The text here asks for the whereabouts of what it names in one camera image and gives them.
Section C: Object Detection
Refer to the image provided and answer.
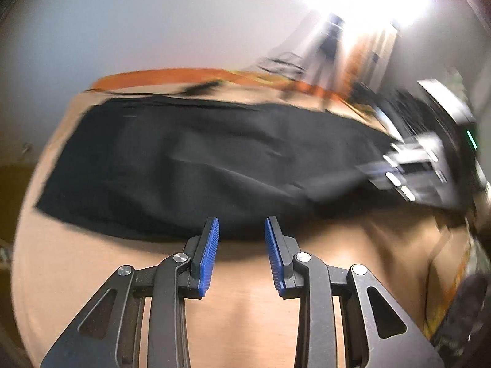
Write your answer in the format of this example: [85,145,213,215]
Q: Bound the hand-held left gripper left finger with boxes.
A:
[40,217,220,368]

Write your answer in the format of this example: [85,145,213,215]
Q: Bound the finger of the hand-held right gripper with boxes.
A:
[357,161,451,205]
[384,130,447,163]

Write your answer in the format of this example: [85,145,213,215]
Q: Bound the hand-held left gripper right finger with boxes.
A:
[265,217,447,368]

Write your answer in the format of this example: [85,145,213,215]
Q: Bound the black pants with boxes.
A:
[35,96,407,243]

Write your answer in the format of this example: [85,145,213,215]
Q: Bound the black tripod stand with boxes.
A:
[307,13,348,102]

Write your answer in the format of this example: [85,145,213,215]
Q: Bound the dark cloth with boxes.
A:
[430,274,491,368]

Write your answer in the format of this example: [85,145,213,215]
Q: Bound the folded grey tripod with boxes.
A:
[259,51,309,79]

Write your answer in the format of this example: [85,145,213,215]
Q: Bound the orange fuzzy blanket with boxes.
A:
[86,67,380,117]

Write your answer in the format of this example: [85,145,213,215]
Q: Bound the black cable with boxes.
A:
[107,80,225,96]

